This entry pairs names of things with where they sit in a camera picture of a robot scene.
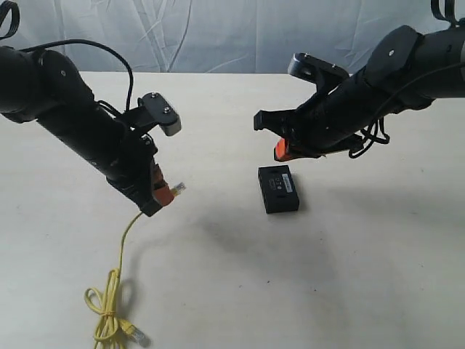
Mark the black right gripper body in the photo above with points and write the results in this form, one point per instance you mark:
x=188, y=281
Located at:
x=344, y=120

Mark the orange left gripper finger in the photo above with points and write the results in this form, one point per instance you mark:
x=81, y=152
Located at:
x=160, y=189
x=138, y=190

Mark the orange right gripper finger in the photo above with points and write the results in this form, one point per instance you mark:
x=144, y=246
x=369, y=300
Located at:
x=284, y=151
x=274, y=121

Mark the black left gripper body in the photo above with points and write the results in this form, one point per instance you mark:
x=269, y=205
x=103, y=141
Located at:
x=115, y=144

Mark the small black network box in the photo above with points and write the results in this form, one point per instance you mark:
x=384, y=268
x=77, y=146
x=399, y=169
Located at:
x=278, y=189

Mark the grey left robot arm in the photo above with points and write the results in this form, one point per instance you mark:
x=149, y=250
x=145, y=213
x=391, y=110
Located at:
x=46, y=87

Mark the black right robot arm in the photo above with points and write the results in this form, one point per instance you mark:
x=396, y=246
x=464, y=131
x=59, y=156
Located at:
x=406, y=71

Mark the white backdrop cloth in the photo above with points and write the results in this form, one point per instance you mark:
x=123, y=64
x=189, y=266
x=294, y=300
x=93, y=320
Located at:
x=216, y=36

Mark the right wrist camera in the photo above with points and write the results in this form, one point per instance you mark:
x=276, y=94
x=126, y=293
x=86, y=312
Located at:
x=319, y=72

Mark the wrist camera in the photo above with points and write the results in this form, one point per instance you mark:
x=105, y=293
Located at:
x=153, y=110
x=319, y=72

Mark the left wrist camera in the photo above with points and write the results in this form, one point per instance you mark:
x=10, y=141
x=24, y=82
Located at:
x=153, y=110

